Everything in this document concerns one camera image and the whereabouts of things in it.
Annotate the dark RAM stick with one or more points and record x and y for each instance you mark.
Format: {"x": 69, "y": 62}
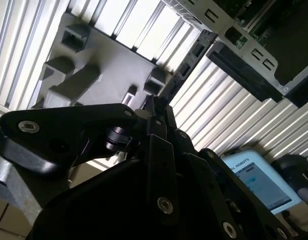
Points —
{"x": 191, "y": 60}

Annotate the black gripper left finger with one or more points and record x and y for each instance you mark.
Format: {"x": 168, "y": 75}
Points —
{"x": 43, "y": 140}

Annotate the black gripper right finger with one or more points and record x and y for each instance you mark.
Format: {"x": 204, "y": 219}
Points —
{"x": 219, "y": 195}

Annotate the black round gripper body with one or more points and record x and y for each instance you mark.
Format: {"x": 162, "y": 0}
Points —
{"x": 98, "y": 212}

